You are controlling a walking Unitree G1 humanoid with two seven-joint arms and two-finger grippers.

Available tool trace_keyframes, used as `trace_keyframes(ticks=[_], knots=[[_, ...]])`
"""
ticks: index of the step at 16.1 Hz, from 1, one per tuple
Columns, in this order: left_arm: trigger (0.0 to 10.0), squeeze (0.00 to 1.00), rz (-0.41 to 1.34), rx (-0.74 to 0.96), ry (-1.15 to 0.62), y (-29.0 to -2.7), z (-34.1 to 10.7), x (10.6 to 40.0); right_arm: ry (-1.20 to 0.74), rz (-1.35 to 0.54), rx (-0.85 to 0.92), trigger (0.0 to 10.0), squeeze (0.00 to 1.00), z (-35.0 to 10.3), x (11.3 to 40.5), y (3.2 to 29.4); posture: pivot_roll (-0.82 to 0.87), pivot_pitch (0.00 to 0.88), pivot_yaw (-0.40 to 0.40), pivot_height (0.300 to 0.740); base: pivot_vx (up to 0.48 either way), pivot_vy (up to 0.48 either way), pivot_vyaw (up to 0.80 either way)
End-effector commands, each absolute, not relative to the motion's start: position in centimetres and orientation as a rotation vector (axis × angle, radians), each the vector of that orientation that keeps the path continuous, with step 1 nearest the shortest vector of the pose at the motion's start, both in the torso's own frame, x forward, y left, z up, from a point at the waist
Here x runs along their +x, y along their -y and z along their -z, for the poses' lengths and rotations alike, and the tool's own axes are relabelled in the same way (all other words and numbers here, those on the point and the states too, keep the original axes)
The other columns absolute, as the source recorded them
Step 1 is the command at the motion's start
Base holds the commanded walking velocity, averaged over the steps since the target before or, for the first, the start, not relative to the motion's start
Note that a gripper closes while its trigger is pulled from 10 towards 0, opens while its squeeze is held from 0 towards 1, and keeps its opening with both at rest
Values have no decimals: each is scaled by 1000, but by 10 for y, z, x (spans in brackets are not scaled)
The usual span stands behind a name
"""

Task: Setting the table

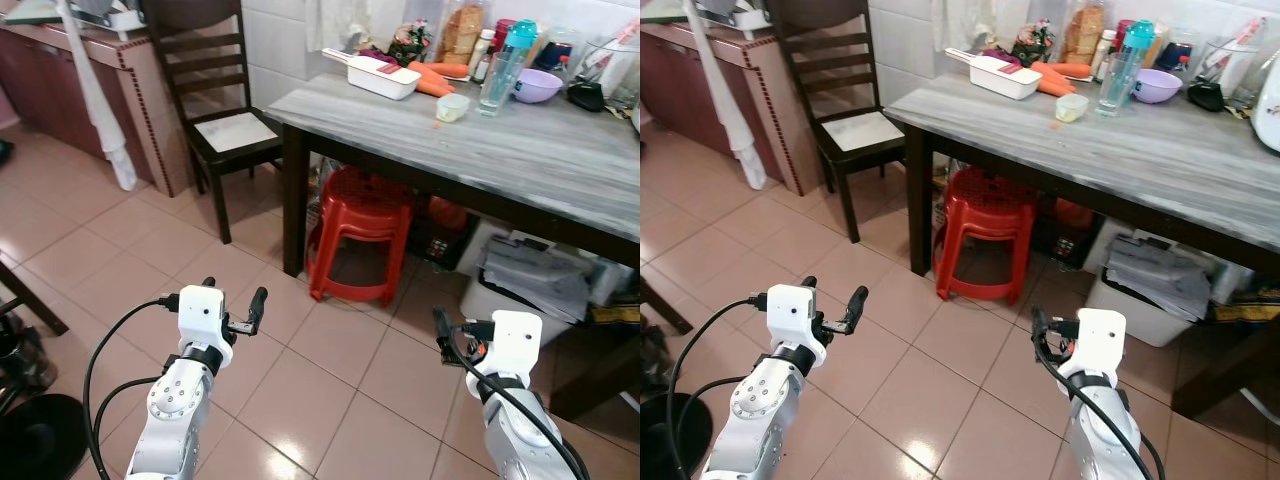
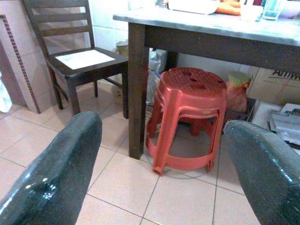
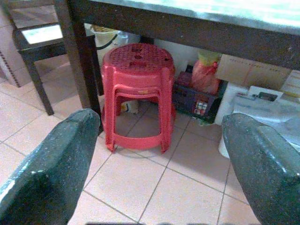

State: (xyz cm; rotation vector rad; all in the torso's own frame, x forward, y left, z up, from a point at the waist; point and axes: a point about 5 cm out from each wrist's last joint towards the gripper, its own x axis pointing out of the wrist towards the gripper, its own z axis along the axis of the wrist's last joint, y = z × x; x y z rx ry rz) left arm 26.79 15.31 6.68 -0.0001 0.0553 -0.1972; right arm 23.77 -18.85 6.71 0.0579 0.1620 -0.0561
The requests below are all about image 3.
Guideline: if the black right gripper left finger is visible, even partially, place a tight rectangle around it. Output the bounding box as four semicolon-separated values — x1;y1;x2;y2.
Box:
0;108;101;225

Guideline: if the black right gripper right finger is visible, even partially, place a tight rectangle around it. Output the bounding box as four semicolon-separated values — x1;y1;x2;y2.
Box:
221;112;300;225

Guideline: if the white plastic bag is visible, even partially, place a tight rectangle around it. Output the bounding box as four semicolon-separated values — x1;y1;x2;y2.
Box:
217;82;300;159

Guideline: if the white box with dark print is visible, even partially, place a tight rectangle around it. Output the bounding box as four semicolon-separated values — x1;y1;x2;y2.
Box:
246;85;284;102

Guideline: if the dark plastic crate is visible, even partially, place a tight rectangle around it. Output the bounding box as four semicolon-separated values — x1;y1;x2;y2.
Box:
172;71;228;124

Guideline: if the brown cardboard box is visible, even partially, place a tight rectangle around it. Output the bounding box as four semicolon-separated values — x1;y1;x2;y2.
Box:
215;54;293;90

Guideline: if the red plastic bag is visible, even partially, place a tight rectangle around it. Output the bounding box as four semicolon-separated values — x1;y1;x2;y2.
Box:
191;52;221;94

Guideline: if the red plastic stool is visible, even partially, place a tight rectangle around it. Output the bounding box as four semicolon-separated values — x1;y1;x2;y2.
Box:
101;43;177;154

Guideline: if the dark wooden chair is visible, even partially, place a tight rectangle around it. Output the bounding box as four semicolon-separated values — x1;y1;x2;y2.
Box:
1;0;71;116

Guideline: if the white plastic bucket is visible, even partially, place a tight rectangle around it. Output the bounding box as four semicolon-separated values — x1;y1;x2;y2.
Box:
84;23;132;51

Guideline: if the dark wooden dining table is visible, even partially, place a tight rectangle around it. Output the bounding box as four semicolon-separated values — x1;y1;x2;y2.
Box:
53;0;300;132

